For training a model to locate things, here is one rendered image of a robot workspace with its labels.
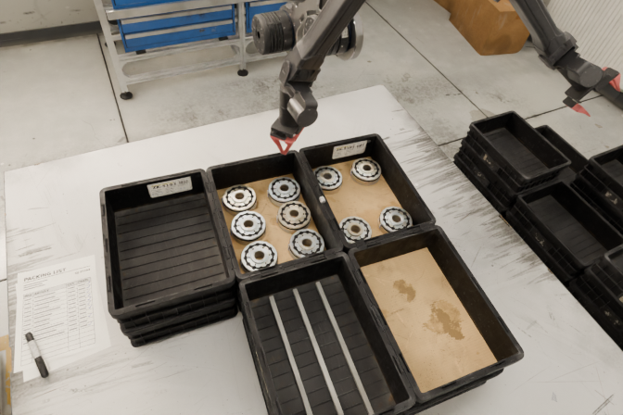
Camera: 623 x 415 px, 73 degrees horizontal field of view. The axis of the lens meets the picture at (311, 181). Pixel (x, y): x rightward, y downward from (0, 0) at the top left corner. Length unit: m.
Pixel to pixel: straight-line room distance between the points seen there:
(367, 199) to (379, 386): 0.57
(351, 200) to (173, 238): 0.57
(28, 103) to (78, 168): 1.62
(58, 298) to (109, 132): 1.64
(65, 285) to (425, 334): 1.04
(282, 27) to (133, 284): 1.23
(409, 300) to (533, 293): 0.49
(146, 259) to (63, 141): 1.77
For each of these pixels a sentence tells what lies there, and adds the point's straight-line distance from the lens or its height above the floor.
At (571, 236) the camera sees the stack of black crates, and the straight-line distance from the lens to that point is 2.30.
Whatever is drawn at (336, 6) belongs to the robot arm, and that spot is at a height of 1.50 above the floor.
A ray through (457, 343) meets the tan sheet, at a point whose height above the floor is 0.83.
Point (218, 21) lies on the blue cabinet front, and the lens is 3.00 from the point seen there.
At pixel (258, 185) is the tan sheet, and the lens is 1.40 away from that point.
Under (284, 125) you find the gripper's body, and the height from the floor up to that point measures 1.16.
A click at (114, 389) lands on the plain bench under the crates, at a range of 1.30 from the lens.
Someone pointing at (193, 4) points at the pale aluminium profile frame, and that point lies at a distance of 2.87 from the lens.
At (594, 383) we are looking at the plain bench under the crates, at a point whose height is 0.70.
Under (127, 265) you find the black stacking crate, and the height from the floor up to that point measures 0.83.
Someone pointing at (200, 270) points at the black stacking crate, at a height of 0.83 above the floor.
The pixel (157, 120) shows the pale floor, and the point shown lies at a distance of 2.93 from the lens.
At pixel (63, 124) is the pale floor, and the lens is 3.07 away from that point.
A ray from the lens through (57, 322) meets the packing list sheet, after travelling 1.42.
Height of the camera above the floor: 1.91
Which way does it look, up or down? 49 degrees down
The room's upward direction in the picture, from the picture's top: 8 degrees clockwise
